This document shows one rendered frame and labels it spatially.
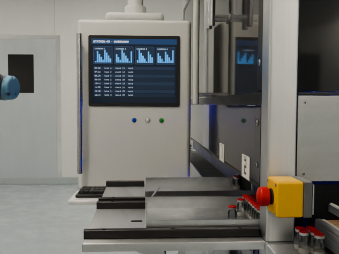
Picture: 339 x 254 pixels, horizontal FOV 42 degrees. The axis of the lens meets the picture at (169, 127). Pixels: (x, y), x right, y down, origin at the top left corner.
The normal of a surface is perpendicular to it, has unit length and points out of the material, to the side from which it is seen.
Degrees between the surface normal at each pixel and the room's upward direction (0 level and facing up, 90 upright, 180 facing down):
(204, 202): 90
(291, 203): 90
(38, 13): 90
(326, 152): 90
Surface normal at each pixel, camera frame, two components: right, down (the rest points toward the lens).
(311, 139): 0.06, 0.05
